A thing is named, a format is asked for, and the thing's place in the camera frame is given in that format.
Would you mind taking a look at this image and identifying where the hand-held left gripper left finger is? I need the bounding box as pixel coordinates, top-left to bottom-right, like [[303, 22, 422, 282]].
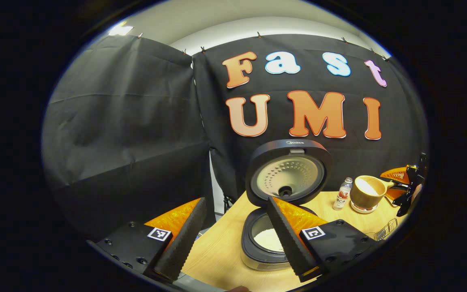
[[96, 197, 208, 284]]

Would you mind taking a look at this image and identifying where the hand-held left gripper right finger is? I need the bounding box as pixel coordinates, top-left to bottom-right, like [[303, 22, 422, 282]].
[[267, 196, 380, 283]]

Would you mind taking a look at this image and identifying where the heap of white rice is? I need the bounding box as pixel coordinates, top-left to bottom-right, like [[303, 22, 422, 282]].
[[254, 228, 285, 253]]

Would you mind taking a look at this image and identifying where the white rice portion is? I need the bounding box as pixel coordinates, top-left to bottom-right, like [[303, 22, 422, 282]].
[[357, 178, 378, 195]]

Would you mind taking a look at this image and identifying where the wooden spoon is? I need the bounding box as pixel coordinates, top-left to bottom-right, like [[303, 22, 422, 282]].
[[350, 175, 396, 209]]

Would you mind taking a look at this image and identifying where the wire chopstick holder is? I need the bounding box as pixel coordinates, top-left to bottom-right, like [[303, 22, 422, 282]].
[[373, 218, 398, 241]]

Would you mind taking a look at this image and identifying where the black rice cooker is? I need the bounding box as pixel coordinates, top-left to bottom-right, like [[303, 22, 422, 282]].
[[240, 139, 334, 271]]

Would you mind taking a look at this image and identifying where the round white plate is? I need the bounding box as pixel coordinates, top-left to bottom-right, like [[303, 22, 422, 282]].
[[350, 200, 380, 214]]

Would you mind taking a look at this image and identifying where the small clear drink bottle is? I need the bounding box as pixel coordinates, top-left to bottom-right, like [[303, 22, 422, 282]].
[[333, 177, 353, 211]]

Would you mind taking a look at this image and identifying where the black backdrop cloth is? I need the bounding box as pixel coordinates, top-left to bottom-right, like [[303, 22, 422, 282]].
[[41, 33, 428, 240]]

